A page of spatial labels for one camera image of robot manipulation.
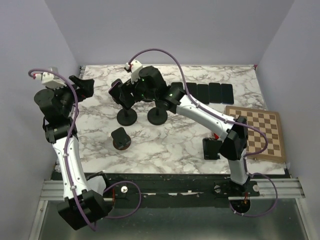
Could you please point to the black clamp stand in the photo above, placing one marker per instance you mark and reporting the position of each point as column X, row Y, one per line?
column 157, row 116

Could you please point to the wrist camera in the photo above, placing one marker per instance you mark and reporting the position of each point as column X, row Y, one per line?
column 49, row 80
column 134, row 68

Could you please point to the black phone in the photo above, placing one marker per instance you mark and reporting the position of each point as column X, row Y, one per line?
column 192, row 88
column 227, row 94
column 177, row 85
column 203, row 93

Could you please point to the wooden chessboard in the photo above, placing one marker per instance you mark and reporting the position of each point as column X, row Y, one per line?
column 267, row 122

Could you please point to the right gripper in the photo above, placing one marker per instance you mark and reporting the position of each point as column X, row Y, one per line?
column 125, row 90

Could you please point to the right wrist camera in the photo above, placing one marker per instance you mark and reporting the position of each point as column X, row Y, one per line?
column 134, row 68

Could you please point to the teal phone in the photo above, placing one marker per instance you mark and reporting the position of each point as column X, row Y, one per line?
column 215, row 95

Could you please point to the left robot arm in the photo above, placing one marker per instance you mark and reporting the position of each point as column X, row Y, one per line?
column 83, row 202

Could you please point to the right black folding stand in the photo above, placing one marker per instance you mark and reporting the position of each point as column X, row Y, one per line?
column 211, row 148

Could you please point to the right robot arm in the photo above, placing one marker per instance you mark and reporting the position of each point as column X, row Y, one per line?
column 147, row 84

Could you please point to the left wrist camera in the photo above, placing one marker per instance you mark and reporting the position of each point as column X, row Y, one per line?
column 49, row 80

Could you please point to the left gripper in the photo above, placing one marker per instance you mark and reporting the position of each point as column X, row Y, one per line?
column 86, row 88

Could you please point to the red cylinder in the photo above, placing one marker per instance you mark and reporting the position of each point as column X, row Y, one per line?
column 215, row 136

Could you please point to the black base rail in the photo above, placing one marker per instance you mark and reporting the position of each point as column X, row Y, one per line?
column 161, row 191

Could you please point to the aluminium frame rail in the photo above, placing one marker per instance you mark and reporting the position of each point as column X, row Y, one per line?
column 273, row 215

